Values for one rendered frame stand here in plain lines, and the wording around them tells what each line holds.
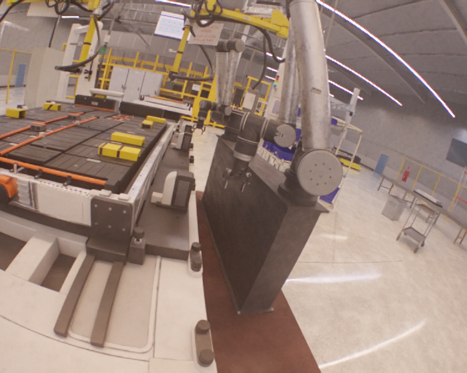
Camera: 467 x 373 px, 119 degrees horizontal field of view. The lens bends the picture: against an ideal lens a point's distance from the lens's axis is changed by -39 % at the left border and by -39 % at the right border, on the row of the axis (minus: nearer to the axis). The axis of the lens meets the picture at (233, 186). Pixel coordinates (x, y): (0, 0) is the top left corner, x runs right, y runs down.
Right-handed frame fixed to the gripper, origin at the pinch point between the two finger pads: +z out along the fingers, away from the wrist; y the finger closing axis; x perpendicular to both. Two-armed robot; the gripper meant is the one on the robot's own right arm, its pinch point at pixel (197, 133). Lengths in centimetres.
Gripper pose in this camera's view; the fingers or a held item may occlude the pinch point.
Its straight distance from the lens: 256.8
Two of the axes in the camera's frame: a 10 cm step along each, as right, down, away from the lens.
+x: -2.7, -4.1, 8.7
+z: -2.8, 9.0, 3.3
